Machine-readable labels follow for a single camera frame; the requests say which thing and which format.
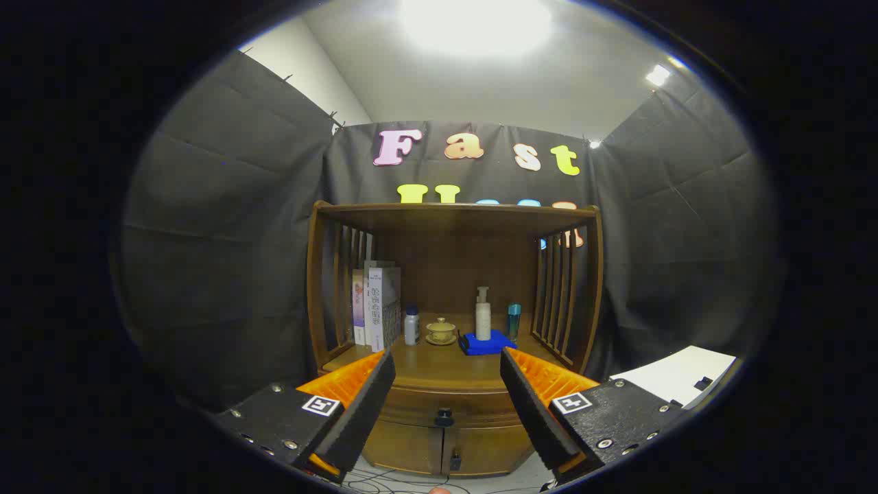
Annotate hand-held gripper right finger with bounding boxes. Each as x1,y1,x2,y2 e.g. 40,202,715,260
499,346,687,486

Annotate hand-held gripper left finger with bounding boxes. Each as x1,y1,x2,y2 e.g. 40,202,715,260
213,349,397,484

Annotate brown wooden drawer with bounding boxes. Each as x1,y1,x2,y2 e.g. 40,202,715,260
374,384,525,430

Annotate wooden cabinet door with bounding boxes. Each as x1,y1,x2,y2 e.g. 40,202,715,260
362,419,443,475
442,424,534,478

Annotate brown wooden countertop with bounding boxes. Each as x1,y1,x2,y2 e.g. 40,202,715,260
322,312,580,393

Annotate white drawer unit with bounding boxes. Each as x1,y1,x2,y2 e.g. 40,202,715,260
609,345,738,410

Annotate brown wooden cabinet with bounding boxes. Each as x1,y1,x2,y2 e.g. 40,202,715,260
307,201,604,479

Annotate blue folded cloth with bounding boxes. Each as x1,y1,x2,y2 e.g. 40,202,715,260
458,329,519,356

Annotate purple pink book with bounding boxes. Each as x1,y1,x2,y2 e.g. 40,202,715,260
352,269,366,346

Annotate white pump bottle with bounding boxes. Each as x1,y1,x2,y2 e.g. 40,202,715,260
475,286,492,342

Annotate yellow lidded teacup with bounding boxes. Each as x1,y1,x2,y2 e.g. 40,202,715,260
425,317,458,346

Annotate tall white book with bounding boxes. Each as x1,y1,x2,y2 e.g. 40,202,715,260
362,259,397,347

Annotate black backdrop cloth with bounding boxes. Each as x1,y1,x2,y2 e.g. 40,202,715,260
122,49,779,412

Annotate black floor cables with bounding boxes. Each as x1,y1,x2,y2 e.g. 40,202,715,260
343,467,474,494

